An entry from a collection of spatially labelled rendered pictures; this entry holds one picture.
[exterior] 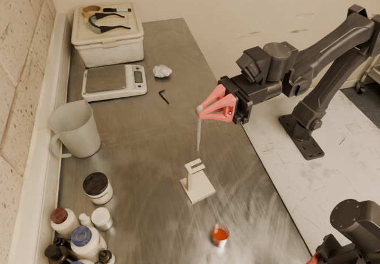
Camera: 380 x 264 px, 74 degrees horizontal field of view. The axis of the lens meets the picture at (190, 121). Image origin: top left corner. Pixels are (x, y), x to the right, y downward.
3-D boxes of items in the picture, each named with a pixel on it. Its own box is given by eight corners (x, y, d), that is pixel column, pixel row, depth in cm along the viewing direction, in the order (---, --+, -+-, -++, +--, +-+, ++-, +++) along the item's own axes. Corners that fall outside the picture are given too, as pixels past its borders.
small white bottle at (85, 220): (96, 225, 69) (89, 215, 64) (89, 232, 68) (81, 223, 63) (90, 219, 70) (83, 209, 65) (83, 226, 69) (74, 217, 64)
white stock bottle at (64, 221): (87, 226, 69) (74, 212, 62) (69, 244, 66) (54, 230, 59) (74, 215, 71) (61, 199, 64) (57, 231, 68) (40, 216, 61)
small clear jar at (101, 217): (116, 225, 69) (111, 217, 65) (99, 234, 68) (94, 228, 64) (109, 211, 72) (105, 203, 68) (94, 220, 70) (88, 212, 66)
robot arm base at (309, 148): (315, 146, 77) (335, 142, 79) (283, 103, 90) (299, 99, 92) (306, 161, 83) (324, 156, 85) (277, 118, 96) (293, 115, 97)
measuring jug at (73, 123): (84, 177, 79) (67, 148, 68) (50, 166, 82) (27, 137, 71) (113, 133, 91) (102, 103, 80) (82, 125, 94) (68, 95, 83)
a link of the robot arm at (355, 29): (294, 86, 56) (405, 7, 56) (267, 65, 61) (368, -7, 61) (294, 115, 65) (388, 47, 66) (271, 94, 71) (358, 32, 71)
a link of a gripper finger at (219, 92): (208, 115, 48) (248, 99, 51) (190, 93, 52) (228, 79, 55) (206, 138, 53) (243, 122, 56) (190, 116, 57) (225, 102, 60)
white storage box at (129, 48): (139, 25, 145) (134, -1, 134) (148, 61, 121) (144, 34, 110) (83, 32, 140) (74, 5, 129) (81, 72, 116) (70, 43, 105)
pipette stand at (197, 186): (202, 171, 81) (203, 147, 71) (215, 191, 76) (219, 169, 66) (179, 181, 78) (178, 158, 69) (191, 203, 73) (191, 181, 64)
